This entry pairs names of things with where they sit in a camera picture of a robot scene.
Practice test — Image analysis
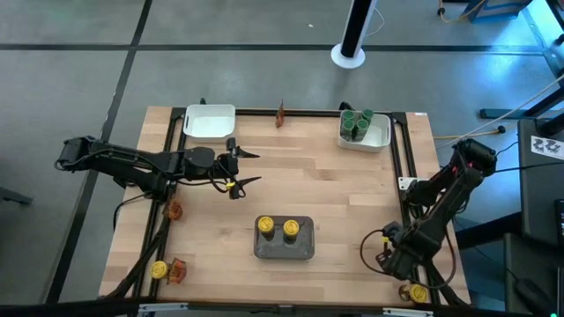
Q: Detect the yellow floor cable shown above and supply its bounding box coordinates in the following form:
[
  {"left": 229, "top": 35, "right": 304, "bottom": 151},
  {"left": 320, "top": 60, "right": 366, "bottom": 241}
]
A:
[{"left": 437, "top": 0, "right": 486, "bottom": 24}]

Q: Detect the dark grey translucent bin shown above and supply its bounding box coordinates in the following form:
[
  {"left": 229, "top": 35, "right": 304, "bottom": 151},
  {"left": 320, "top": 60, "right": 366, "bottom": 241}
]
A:
[{"left": 253, "top": 214, "right": 316, "bottom": 260}]

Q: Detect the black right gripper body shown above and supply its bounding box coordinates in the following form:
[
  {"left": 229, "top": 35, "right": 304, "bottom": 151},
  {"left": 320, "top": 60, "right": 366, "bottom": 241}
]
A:
[{"left": 382, "top": 227, "right": 436, "bottom": 282}]

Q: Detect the blue stand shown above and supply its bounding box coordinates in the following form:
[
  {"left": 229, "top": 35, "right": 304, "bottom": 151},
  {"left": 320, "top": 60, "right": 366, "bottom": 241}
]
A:
[{"left": 466, "top": 0, "right": 532, "bottom": 23}]

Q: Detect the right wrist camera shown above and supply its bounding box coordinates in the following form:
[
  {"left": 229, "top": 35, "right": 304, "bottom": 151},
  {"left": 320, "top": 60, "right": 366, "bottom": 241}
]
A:
[{"left": 382, "top": 221, "right": 404, "bottom": 242}]

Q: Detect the brown arm cable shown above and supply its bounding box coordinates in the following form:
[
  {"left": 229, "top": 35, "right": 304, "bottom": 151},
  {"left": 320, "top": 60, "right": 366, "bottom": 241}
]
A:
[{"left": 413, "top": 237, "right": 458, "bottom": 291}]

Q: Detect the black floor leg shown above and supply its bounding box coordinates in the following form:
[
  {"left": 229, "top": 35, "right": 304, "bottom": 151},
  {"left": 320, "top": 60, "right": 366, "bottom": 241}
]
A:
[{"left": 479, "top": 85, "right": 564, "bottom": 120}]

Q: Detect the thin black curved cable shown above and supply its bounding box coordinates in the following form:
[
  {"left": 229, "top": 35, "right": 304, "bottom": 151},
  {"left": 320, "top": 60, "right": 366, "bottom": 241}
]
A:
[{"left": 112, "top": 193, "right": 147, "bottom": 231}]

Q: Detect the white plastic bin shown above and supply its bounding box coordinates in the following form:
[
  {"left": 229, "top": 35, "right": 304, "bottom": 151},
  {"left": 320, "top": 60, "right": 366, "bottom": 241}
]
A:
[
  {"left": 182, "top": 103, "right": 237, "bottom": 139},
  {"left": 338, "top": 109, "right": 392, "bottom": 154}
]

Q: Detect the black metal table frame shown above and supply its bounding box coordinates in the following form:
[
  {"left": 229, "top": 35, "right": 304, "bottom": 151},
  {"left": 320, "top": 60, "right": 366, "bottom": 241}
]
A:
[{"left": 131, "top": 105, "right": 442, "bottom": 306}]

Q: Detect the black cable bundle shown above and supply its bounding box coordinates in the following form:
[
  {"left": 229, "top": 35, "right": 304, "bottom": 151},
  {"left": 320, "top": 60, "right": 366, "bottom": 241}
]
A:
[
  {"left": 105, "top": 217, "right": 173, "bottom": 301},
  {"left": 407, "top": 210, "right": 469, "bottom": 307}
]

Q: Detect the yellow cap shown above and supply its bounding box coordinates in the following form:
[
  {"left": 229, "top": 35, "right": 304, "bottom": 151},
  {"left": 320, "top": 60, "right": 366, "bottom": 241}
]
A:
[{"left": 407, "top": 283, "right": 429, "bottom": 304}]

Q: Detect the thin black floor cable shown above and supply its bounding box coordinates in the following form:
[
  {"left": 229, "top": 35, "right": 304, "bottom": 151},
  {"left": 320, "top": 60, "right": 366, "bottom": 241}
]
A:
[{"left": 495, "top": 140, "right": 521, "bottom": 159}]

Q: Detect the long white cable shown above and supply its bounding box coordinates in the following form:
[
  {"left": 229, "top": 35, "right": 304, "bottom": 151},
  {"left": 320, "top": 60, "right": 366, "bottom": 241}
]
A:
[{"left": 438, "top": 72, "right": 564, "bottom": 149}]

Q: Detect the white pole with round base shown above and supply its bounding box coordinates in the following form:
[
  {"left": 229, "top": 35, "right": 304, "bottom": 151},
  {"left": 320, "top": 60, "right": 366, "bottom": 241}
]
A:
[{"left": 330, "top": 0, "right": 380, "bottom": 70}]

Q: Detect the silver corner bracket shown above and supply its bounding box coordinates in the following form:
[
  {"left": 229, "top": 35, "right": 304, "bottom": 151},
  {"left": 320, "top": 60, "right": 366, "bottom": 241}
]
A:
[
  {"left": 382, "top": 306, "right": 435, "bottom": 317},
  {"left": 137, "top": 302, "right": 189, "bottom": 314}
]

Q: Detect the grey floor leg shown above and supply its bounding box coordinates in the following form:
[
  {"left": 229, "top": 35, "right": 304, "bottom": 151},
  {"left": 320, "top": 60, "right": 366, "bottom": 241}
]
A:
[{"left": 0, "top": 187, "right": 34, "bottom": 206}]

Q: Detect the black desk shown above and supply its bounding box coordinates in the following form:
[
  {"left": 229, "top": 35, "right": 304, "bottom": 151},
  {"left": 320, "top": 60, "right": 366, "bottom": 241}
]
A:
[{"left": 517, "top": 117, "right": 564, "bottom": 247}]

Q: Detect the black front bar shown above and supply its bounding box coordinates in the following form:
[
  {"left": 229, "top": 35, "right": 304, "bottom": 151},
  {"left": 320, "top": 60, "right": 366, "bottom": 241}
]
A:
[{"left": 0, "top": 297, "right": 564, "bottom": 317}]

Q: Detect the yellow cable with black plug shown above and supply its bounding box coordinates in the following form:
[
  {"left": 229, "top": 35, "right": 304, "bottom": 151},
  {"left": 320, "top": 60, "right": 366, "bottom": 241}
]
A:
[{"left": 434, "top": 125, "right": 507, "bottom": 141}]

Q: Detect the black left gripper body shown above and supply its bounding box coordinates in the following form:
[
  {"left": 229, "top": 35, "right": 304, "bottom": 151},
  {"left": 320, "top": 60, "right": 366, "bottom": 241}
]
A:
[{"left": 213, "top": 151, "right": 242, "bottom": 187}]

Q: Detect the white sticker with black print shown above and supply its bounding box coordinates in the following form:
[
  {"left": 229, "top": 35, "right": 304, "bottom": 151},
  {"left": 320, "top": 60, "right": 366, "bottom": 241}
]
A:
[{"left": 531, "top": 135, "right": 564, "bottom": 160}]

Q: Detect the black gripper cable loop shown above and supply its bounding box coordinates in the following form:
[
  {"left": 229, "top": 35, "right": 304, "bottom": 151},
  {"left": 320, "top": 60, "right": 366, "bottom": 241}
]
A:
[{"left": 360, "top": 228, "right": 391, "bottom": 275}]

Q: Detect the white metal bracket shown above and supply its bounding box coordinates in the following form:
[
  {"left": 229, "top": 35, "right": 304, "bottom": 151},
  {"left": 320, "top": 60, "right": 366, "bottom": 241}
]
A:
[{"left": 397, "top": 175, "right": 419, "bottom": 192}]

